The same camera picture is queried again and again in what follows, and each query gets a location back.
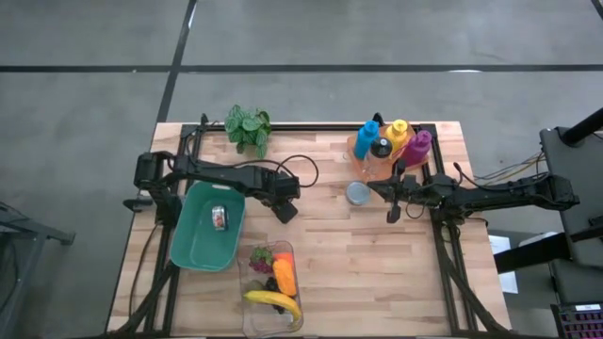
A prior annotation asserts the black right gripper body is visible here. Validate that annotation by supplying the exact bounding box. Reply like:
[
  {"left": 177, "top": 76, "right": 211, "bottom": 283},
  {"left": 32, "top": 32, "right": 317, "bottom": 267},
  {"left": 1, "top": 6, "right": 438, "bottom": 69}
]
[{"left": 400, "top": 173, "right": 447, "bottom": 209}]

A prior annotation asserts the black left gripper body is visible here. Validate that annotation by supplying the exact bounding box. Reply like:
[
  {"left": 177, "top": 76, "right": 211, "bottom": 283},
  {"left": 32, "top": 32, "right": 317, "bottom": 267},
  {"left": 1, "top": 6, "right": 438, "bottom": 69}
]
[{"left": 256, "top": 169, "right": 302, "bottom": 211}]

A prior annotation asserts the tuna can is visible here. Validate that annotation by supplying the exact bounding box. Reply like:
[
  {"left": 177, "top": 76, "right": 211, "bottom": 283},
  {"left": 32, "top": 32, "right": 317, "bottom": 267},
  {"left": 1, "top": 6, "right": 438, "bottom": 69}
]
[{"left": 345, "top": 181, "right": 373, "bottom": 207}]

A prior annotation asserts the clear bottle black lid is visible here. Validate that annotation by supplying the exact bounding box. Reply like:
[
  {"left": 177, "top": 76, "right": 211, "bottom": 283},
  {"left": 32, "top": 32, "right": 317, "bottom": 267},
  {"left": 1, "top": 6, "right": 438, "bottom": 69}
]
[{"left": 365, "top": 137, "right": 395, "bottom": 183}]

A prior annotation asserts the purple squeeze bottle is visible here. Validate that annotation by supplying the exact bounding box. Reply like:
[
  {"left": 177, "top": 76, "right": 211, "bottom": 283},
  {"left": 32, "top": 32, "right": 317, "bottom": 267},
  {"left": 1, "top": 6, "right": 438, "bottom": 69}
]
[{"left": 399, "top": 129, "right": 433, "bottom": 170}]

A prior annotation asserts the yellow squeeze bottle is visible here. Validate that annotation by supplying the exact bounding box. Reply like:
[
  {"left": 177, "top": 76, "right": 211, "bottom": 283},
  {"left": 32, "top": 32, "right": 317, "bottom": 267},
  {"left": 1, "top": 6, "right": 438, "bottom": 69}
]
[{"left": 383, "top": 118, "right": 410, "bottom": 155}]

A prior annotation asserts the blue squeeze bottle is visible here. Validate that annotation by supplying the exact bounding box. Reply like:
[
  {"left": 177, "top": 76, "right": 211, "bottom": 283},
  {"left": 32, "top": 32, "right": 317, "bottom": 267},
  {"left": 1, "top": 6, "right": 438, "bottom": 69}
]
[{"left": 352, "top": 120, "right": 382, "bottom": 162}]

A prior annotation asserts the small spice jar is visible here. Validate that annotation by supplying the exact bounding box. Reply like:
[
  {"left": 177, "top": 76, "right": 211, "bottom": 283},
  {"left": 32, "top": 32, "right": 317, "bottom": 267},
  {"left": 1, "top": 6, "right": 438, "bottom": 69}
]
[{"left": 210, "top": 204, "right": 231, "bottom": 233}]

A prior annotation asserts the dark grape bunch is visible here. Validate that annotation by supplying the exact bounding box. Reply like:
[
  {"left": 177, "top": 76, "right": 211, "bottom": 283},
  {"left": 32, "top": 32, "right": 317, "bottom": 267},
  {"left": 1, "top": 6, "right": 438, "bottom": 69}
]
[{"left": 263, "top": 276, "right": 289, "bottom": 315}]

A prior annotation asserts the yellow banana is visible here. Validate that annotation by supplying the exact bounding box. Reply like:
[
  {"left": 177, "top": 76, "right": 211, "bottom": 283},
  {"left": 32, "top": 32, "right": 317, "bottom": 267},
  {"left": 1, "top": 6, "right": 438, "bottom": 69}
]
[{"left": 242, "top": 289, "right": 302, "bottom": 323}]

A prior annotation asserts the green plastic bin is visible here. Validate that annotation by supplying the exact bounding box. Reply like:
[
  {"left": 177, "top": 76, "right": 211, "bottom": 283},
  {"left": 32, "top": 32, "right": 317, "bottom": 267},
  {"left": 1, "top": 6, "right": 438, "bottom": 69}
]
[{"left": 169, "top": 181, "right": 247, "bottom": 273}]

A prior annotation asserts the orange translucent bin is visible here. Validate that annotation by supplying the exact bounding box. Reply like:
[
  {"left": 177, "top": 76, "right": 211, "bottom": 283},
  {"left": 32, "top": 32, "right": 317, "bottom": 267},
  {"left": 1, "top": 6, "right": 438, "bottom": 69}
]
[{"left": 346, "top": 121, "right": 432, "bottom": 186}]

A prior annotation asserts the green potted plant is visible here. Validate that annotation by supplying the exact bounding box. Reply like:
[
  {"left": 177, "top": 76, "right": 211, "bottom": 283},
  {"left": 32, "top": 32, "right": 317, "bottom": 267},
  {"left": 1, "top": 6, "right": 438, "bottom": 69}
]
[{"left": 223, "top": 104, "right": 273, "bottom": 160}]

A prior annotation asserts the clear plastic container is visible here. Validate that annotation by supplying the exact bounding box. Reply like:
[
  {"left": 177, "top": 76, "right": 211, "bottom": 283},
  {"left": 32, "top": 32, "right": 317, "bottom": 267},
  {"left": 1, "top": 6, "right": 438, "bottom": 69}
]
[{"left": 237, "top": 239, "right": 305, "bottom": 338}]

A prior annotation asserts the white paper sheet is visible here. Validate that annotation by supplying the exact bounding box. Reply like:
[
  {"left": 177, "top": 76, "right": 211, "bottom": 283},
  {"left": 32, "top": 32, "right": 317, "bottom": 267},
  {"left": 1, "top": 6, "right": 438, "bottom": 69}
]
[{"left": 487, "top": 234, "right": 519, "bottom": 296}]

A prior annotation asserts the black support beam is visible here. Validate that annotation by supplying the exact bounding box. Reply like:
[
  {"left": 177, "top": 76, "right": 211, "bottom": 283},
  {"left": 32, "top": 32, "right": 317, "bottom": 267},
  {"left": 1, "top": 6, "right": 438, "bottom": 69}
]
[{"left": 494, "top": 233, "right": 574, "bottom": 274}]

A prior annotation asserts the dark grey desk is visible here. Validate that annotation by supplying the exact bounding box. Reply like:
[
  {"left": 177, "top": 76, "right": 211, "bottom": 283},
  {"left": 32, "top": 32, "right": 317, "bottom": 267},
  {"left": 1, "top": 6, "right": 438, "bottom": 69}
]
[{"left": 539, "top": 126, "right": 603, "bottom": 269}]

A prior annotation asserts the black pole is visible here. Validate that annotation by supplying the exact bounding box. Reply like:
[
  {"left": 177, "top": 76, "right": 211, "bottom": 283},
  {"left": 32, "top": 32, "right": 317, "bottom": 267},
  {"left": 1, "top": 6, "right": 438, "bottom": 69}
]
[{"left": 560, "top": 107, "right": 603, "bottom": 147}]

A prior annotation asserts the dark grey chair seat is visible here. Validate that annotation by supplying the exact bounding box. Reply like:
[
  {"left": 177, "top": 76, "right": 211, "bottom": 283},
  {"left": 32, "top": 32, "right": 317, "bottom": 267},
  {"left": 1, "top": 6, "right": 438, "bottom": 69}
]
[{"left": 548, "top": 261, "right": 603, "bottom": 307}]

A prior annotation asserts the computer keyboard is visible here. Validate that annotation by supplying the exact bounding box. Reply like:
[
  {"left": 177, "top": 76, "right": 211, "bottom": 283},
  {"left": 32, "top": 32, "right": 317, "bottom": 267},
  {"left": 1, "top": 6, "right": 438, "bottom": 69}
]
[{"left": 550, "top": 303, "right": 603, "bottom": 339}]

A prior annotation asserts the grey metal table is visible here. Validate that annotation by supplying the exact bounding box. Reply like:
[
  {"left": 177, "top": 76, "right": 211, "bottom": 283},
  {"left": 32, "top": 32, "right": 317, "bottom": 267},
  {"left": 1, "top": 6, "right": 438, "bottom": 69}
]
[{"left": 0, "top": 204, "right": 76, "bottom": 339}]

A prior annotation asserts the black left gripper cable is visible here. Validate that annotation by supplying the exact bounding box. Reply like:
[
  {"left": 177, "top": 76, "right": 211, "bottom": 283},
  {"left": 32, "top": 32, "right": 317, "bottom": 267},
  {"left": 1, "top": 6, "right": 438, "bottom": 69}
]
[{"left": 233, "top": 153, "right": 320, "bottom": 189}]

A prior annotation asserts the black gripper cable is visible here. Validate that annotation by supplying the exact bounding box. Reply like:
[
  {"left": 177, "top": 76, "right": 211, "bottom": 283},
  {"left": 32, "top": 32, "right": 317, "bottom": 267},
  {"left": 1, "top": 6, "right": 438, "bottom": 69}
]
[
  {"left": 233, "top": 153, "right": 320, "bottom": 189},
  {"left": 404, "top": 162, "right": 478, "bottom": 220}
]

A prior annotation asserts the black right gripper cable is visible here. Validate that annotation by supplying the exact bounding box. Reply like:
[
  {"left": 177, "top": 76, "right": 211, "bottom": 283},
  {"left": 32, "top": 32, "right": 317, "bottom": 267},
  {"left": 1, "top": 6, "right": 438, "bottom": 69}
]
[{"left": 404, "top": 162, "right": 478, "bottom": 220}]

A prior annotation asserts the black metal table frame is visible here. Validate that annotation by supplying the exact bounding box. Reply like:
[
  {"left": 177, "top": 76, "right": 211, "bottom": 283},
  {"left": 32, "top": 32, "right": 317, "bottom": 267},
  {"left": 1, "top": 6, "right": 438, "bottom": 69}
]
[{"left": 112, "top": 121, "right": 508, "bottom": 339}]

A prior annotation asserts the cable bundle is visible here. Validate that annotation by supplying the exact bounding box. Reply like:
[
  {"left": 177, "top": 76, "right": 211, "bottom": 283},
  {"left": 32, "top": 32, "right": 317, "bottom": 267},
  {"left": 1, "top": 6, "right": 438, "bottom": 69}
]
[{"left": 473, "top": 151, "right": 547, "bottom": 184}]

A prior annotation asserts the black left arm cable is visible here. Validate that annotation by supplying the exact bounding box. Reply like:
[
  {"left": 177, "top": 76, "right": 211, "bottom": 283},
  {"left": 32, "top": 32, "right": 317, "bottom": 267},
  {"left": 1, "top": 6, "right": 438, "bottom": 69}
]
[{"left": 186, "top": 120, "right": 211, "bottom": 159}]

